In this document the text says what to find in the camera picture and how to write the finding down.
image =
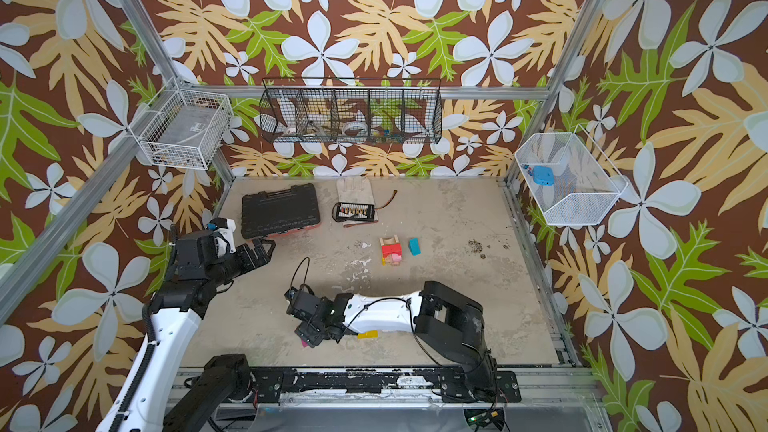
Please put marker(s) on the teal wood block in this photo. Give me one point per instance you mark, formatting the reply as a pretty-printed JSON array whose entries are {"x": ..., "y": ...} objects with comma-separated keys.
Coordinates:
[{"x": 414, "y": 246}]

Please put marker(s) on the yellow rounded wood block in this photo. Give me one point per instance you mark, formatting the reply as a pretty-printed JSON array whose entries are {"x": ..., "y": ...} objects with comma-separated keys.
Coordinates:
[{"x": 367, "y": 335}]

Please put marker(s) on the blue object in basket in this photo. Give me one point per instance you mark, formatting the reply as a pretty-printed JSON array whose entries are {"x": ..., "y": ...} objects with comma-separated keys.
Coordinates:
[{"x": 542, "y": 175}]

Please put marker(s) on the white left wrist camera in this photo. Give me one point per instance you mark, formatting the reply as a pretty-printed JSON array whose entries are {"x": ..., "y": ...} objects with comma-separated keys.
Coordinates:
[{"x": 223, "y": 230}]

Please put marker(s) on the white wire basket right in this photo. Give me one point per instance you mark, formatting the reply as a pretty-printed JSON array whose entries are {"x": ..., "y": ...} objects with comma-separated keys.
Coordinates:
[{"x": 587, "y": 182}]

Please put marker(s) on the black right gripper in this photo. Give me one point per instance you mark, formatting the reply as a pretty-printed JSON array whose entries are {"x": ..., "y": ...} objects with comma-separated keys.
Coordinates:
[{"x": 309, "y": 318}]

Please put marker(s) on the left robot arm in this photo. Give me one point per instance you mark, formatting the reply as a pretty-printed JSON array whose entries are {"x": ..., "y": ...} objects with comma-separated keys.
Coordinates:
[{"x": 200, "y": 264}]

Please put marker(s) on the white wire basket left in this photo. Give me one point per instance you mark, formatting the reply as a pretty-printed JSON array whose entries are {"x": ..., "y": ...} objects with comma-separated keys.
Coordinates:
[{"x": 183, "y": 128}]

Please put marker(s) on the natural wood arch block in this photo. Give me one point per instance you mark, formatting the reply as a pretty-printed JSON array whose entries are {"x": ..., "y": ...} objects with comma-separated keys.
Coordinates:
[{"x": 391, "y": 239}]

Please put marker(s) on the aluminium frame post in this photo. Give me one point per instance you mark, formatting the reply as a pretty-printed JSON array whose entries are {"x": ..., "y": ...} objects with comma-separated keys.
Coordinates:
[{"x": 170, "y": 75}]

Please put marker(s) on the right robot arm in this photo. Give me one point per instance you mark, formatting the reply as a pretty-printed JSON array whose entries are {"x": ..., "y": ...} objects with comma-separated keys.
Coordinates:
[{"x": 447, "y": 321}]

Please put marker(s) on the white wire basket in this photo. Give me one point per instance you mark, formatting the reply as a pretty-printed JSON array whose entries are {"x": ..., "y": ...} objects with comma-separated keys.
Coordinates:
[
  {"x": 587, "y": 182},
  {"x": 183, "y": 128}
]

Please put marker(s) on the white work glove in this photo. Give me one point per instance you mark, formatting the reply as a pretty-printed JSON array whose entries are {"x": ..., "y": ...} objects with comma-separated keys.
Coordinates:
[{"x": 355, "y": 190}]

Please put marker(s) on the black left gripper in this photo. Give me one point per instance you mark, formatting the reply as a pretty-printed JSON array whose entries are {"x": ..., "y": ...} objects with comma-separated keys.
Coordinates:
[{"x": 263, "y": 256}]

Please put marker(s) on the black and red tool case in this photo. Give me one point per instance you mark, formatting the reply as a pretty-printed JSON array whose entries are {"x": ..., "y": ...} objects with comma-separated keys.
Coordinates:
[{"x": 266, "y": 214}]

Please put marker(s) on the black wire basket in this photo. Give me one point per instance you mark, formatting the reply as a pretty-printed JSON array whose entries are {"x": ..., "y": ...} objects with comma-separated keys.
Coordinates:
[{"x": 354, "y": 110}]

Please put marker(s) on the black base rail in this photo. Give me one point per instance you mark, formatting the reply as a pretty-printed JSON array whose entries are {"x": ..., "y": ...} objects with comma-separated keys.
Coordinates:
[{"x": 276, "y": 384}]

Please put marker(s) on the red wood block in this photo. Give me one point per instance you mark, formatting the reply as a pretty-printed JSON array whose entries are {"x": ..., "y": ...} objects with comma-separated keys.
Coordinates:
[{"x": 391, "y": 250}]

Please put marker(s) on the black charging board yellow connectors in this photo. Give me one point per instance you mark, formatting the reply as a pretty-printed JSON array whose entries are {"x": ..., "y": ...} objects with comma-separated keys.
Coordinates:
[{"x": 354, "y": 213}]

